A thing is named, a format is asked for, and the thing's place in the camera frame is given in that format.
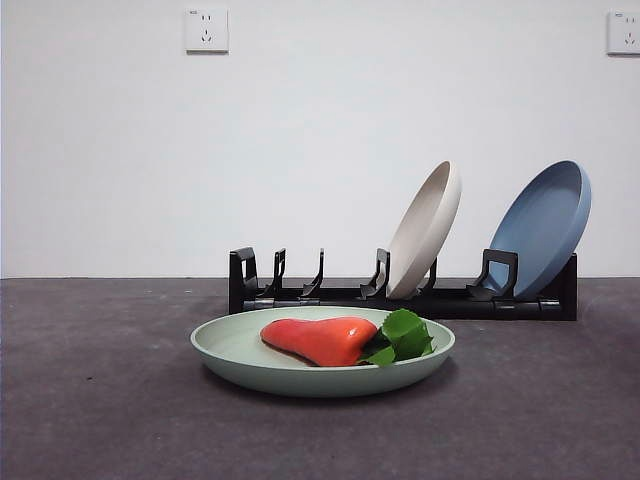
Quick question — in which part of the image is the orange carrot with green leaves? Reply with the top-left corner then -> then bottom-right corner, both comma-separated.
259,308 -> 435,369

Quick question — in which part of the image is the light green plate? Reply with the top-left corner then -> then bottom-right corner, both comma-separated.
189,305 -> 456,399

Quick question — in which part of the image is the beige plate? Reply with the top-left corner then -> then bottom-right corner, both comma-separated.
385,159 -> 462,300

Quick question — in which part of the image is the black plate rack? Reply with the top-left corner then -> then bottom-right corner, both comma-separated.
228,246 -> 579,322

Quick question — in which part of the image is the blue plate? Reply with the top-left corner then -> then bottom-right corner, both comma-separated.
487,159 -> 593,301

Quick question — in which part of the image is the white wall socket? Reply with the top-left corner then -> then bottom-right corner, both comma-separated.
184,7 -> 230,55
606,10 -> 640,56

